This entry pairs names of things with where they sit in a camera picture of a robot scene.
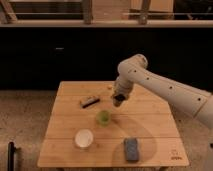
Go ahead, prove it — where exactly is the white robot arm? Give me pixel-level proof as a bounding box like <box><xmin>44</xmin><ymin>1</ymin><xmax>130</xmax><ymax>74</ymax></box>
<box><xmin>112</xmin><ymin>54</ymin><xmax>213</xmax><ymax>129</ymax></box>

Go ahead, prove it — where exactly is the green plastic cup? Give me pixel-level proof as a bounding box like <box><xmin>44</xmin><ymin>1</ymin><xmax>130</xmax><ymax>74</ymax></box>
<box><xmin>96</xmin><ymin>110</ymin><xmax>111</xmax><ymax>126</ymax></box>

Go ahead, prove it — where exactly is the black grey brush block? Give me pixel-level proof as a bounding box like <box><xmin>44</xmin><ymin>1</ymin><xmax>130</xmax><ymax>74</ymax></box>
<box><xmin>80</xmin><ymin>96</ymin><xmax>100</xmax><ymax>108</ymax></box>

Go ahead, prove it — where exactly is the wooden folding table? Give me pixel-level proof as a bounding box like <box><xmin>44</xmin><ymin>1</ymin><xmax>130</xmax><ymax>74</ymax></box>
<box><xmin>38</xmin><ymin>81</ymin><xmax>189</xmax><ymax>168</ymax></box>

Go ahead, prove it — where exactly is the blue grey sponge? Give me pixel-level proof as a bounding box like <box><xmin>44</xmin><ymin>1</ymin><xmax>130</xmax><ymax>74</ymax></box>
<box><xmin>124</xmin><ymin>138</ymin><xmax>139</xmax><ymax>162</ymax></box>

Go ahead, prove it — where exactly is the white paper cup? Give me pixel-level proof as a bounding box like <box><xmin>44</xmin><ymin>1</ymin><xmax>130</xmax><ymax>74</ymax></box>
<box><xmin>74</xmin><ymin>129</ymin><xmax>94</xmax><ymax>149</ymax></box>

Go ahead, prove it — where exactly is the wooden railing shelf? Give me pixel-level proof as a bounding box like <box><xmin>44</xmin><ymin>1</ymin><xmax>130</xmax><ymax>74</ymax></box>
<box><xmin>0</xmin><ymin>0</ymin><xmax>213</xmax><ymax>27</ymax></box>

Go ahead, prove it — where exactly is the black post on floor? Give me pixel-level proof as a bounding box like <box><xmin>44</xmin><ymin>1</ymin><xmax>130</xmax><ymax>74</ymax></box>
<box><xmin>7</xmin><ymin>142</ymin><xmax>16</xmax><ymax>171</ymax></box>

